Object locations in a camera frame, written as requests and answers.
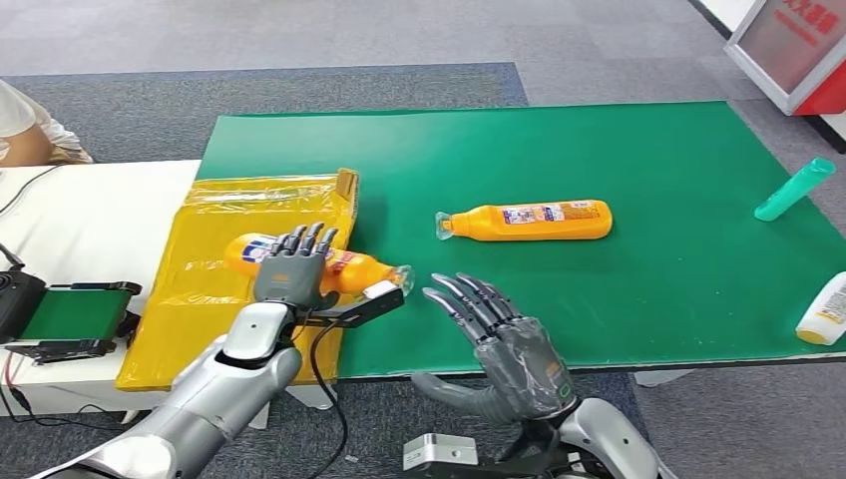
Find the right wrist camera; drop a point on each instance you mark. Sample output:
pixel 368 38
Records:
pixel 439 453

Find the black box device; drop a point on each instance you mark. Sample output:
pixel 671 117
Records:
pixel 16 304

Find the orange bottle with blue label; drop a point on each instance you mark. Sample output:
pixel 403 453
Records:
pixel 353 271

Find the teal plastic tube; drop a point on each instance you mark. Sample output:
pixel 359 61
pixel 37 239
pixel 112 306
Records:
pixel 793 190

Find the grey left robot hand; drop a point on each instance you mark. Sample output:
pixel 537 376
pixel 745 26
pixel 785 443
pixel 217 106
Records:
pixel 289 278

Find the yellow plastic bag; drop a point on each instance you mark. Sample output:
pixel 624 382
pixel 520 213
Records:
pixel 198 304

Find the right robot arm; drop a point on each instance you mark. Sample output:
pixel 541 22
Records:
pixel 608 443

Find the green table mat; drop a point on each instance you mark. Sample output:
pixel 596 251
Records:
pixel 529 152

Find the person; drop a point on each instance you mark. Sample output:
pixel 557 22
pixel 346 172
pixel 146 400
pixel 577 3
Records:
pixel 26 125

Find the small green belt conveyor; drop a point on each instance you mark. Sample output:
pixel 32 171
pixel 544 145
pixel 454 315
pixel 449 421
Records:
pixel 73 314

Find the orange bottle with clear cap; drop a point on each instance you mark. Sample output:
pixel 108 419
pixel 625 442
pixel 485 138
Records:
pixel 529 223

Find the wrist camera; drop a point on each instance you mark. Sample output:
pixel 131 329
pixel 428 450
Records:
pixel 439 453
pixel 380 291

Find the red and white sign stand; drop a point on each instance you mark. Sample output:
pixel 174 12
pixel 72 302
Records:
pixel 786 46

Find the white bottle with yellow cap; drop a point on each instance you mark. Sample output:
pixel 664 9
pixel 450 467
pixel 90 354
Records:
pixel 826 311

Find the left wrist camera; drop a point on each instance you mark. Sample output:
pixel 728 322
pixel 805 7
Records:
pixel 380 291

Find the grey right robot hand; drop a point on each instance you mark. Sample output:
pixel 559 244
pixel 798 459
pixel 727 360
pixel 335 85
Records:
pixel 522 370

